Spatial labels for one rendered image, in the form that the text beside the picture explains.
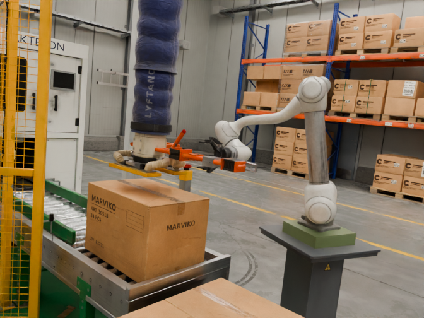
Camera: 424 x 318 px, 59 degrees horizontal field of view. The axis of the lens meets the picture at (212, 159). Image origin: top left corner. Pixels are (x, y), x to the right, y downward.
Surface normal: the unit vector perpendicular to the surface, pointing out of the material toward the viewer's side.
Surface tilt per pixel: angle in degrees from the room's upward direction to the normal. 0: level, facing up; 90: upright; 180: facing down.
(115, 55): 90
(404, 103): 89
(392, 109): 92
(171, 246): 90
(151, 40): 74
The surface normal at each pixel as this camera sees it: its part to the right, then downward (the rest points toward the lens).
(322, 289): 0.43, 0.15
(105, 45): 0.71, 0.15
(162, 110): 0.55, -0.11
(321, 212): -0.30, 0.21
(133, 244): -0.70, 0.02
